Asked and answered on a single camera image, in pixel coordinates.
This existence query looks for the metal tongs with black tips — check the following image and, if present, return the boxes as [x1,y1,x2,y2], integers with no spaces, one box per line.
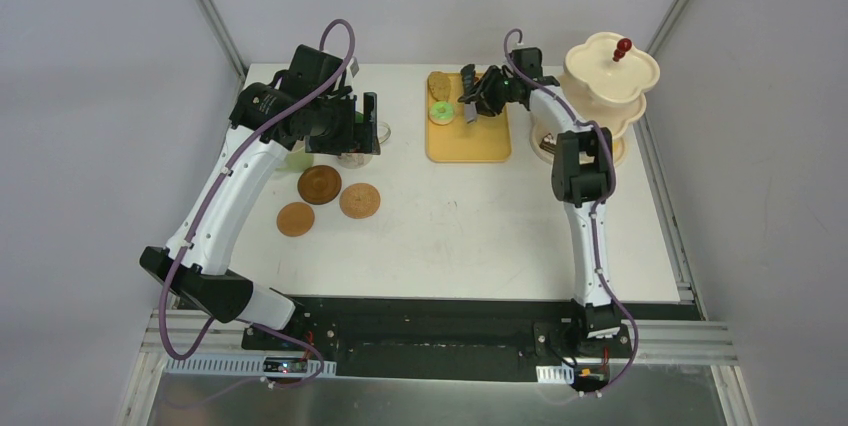
[458,64,478,124]

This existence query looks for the green frosted donut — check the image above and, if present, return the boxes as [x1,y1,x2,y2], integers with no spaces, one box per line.
[428,101,456,126]

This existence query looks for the chocolate cake slice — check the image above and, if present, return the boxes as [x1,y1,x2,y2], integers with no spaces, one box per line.
[539,134,556,155]

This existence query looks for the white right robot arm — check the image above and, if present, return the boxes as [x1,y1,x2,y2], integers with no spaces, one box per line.
[460,47,622,356]

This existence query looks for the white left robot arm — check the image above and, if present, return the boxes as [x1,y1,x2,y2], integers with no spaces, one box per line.
[140,45,380,351]

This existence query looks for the floral mug with green inside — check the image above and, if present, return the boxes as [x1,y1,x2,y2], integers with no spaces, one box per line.
[336,121,392,169]

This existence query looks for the light green mug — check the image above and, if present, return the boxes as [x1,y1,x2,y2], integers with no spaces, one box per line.
[276,148,314,173]

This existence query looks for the yellow plastic tray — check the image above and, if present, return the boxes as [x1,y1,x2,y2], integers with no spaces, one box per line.
[424,72,512,163]

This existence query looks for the light woven round coaster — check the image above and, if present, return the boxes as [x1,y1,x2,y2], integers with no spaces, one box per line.
[339,183,381,219]

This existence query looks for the dark brown wooden coaster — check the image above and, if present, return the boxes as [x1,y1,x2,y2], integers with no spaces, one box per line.
[297,165,342,205]

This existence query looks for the orange round coaster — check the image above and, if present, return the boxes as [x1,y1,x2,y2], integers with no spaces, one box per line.
[276,202,315,237]

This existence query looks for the cream three-tier cake stand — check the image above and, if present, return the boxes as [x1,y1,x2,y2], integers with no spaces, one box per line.
[530,32,661,167]

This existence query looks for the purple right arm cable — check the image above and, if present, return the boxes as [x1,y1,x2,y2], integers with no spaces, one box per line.
[503,28,641,392]

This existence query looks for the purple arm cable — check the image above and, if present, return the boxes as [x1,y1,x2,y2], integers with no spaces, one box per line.
[503,28,641,392]
[157,18,357,361]

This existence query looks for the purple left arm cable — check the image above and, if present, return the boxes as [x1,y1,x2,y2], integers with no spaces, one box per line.
[157,18,357,361]

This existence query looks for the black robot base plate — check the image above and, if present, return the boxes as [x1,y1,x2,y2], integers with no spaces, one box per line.
[241,295,704,383]

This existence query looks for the left aluminium frame post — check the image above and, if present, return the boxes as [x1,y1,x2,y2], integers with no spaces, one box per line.
[194,0,248,83]

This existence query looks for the right white slotted cable duct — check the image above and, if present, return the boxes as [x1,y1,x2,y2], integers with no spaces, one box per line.
[535,363,575,385]

